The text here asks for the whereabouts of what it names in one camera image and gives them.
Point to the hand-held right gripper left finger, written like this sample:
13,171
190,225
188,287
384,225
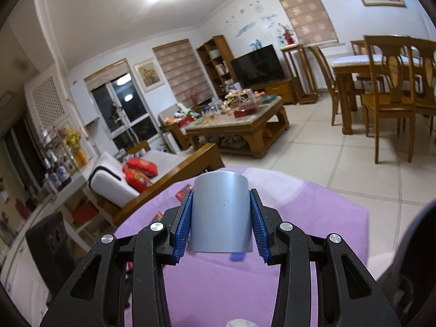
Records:
184,231

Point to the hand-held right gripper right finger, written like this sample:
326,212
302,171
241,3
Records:
260,231

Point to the red milk carton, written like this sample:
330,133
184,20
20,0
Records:
183,192

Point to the grey metal can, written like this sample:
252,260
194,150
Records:
221,211

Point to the small blue object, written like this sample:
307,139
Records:
238,257

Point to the purple tablecloth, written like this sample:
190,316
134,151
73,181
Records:
306,218

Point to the red box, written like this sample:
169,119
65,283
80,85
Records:
85,213

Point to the red cushion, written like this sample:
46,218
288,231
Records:
143,167
136,180

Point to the white shelf unit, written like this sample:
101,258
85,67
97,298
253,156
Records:
78,184

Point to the brown beer bottle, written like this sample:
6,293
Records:
54,177
64,173

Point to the wooden sofa white cushions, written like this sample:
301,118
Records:
160,158

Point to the wooden coffee table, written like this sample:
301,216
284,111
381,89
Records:
252,133

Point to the wooden armchair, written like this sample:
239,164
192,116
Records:
170,129

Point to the yellow artificial flowers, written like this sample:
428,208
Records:
73,139

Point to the red tray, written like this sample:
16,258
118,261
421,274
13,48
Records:
247,110

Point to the window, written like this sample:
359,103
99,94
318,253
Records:
129,115

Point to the red branch decoration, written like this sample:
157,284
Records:
193,97

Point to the pink white bottle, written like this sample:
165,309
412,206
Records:
250,97

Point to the white ornate fruit stand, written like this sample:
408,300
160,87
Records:
238,97

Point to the wooden television stand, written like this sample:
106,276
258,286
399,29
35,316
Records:
279,90

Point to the white lattice cabinet door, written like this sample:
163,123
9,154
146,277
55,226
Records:
47,102

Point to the beige roller blind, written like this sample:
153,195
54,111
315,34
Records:
177,71
306,10
105,73

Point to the sunflower painting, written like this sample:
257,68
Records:
148,75

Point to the tall wooden plant stand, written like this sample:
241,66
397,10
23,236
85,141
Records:
298,75

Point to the black television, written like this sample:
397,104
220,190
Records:
257,64

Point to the wooden dining chair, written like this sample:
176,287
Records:
427,75
388,104
323,75
361,47

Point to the wooden bookshelf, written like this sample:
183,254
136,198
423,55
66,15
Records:
204,58

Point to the wooden dining table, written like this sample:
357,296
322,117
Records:
347,71

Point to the red flower vase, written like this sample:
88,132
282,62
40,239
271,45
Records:
289,37

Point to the white wall boiler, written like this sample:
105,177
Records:
83,104

